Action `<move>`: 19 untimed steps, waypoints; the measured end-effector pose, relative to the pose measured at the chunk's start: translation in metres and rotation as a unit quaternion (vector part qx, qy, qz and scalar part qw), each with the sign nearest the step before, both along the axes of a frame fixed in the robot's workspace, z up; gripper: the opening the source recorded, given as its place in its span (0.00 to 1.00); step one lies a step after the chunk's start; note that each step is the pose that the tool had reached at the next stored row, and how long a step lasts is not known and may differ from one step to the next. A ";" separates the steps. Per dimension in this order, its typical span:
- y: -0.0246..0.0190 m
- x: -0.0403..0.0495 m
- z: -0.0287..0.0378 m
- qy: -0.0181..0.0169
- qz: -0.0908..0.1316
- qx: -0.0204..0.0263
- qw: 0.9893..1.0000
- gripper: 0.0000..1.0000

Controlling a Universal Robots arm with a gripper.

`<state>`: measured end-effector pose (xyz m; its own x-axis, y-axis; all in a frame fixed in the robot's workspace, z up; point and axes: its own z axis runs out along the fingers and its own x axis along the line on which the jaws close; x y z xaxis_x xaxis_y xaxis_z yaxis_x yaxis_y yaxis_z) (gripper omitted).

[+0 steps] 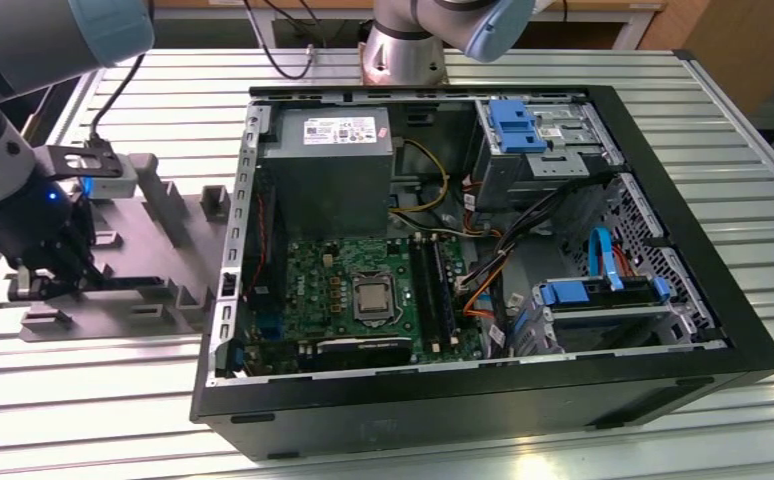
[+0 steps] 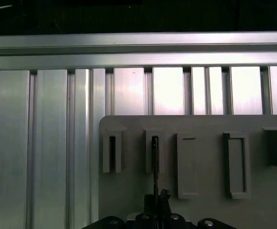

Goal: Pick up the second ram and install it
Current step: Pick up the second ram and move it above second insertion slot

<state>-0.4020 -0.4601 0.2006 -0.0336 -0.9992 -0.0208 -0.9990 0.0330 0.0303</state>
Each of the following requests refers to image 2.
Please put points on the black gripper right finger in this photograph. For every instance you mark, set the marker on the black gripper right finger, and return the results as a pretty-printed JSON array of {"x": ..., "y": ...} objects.
[{"x": 164, "y": 202}]

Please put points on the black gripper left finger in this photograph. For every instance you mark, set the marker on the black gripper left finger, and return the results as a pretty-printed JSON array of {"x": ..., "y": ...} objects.
[{"x": 149, "y": 205}]

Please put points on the grey parts rack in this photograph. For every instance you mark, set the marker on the grey parts rack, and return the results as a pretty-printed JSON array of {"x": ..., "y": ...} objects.
[{"x": 212, "y": 124}]

